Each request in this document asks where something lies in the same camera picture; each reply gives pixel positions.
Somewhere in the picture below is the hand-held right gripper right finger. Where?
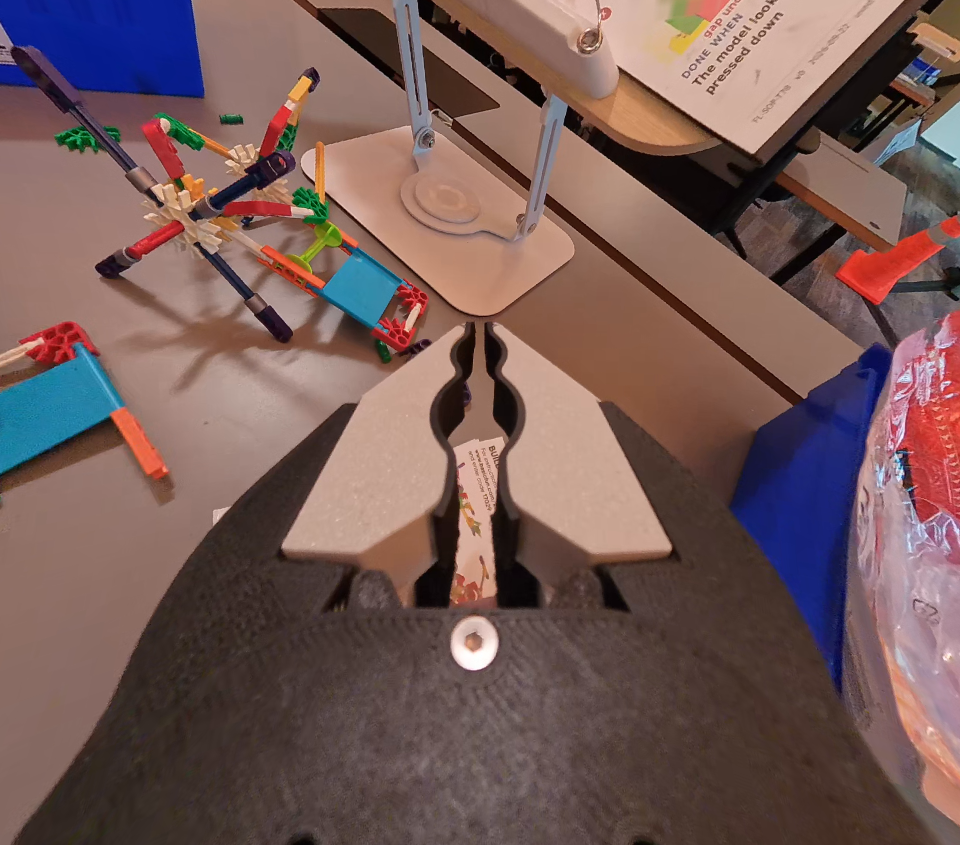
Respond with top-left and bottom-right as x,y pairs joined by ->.
483,320 -> 675,610

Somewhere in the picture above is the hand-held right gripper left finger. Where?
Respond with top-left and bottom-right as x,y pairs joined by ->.
280,322 -> 477,610

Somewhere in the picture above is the blue toy panel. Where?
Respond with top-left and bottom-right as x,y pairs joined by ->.
0,342 -> 126,479

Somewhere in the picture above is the red toy connector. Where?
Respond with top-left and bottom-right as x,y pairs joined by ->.
18,321 -> 100,368

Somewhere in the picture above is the instruction booklet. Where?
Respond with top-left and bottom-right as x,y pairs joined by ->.
448,432 -> 513,611

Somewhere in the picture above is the blue container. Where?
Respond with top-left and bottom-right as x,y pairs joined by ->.
729,344 -> 895,690

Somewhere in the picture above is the white document stand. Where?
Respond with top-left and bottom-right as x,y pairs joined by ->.
300,0 -> 725,319

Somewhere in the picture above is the clear bag of red parts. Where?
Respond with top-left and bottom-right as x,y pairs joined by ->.
842,311 -> 960,845

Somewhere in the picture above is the colourful toy windmill model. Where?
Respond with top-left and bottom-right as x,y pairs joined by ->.
11,44 -> 431,346

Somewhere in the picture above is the orange plastic object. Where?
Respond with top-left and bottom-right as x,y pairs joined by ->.
834,215 -> 960,307

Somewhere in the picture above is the grey side table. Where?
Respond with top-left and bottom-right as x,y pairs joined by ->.
774,138 -> 910,255

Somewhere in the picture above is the green toy connector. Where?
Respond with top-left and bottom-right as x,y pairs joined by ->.
54,125 -> 122,155

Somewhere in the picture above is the black table cable flap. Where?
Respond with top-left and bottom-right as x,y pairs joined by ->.
251,0 -> 501,120

